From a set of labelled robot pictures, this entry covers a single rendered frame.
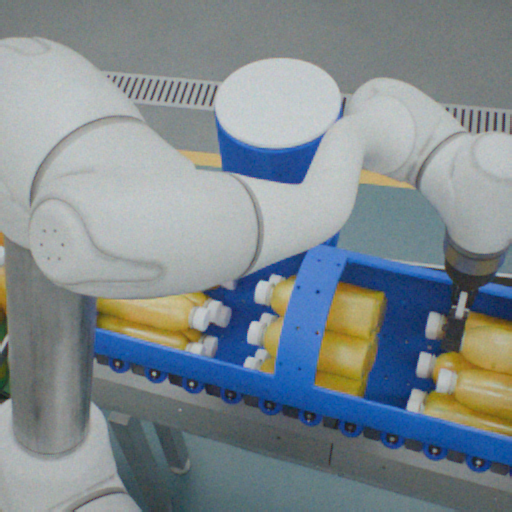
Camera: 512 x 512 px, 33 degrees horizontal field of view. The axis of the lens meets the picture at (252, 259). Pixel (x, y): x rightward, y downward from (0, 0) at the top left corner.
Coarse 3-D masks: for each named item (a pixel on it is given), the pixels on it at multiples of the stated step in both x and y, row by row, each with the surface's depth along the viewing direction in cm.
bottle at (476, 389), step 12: (468, 372) 140; (480, 372) 139; (492, 372) 140; (456, 384) 140; (468, 384) 139; (480, 384) 138; (492, 384) 138; (504, 384) 138; (456, 396) 140; (468, 396) 139; (480, 396) 138; (492, 396) 137; (504, 396) 137; (468, 408) 140; (480, 408) 139; (492, 408) 138; (504, 408) 137
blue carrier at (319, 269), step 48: (240, 288) 169; (336, 288) 141; (384, 288) 160; (432, 288) 155; (480, 288) 141; (96, 336) 151; (240, 336) 168; (288, 336) 139; (240, 384) 147; (288, 384) 142; (384, 384) 160; (432, 384) 159; (432, 432) 138; (480, 432) 135
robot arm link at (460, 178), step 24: (456, 144) 112; (480, 144) 106; (504, 144) 106; (432, 168) 113; (456, 168) 108; (480, 168) 105; (504, 168) 104; (432, 192) 114; (456, 192) 109; (480, 192) 106; (504, 192) 105; (456, 216) 112; (480, 216) 108; (504, 216) 108; (456, 240) 116; (480, 240) 112; (504, 240) 113
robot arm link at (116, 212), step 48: (96, 144) 71; (144, 144) 73; (48, 192) 68; (96, 192) 67; (144, 192) 69; (192, 192) 72; (240, 192) 76; (48, 240) 68; (96, 240) 66; (144, 240) 68; (192, 240) 70; (240, 240) 74; (96, 288) 69; (144, 288) 70; (192, 288) 74
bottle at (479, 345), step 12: (468, 336) 140; (480, 336) 139; (492, 336) 138; (504, 336) 138; (468, 348) 139; (480, 348) 138; (492, 348) 137; (504, 348) 137; (468, 360) 141; (480, 360) 139; (492, 360) 138; (504, 360) 137; (504, 372) 139
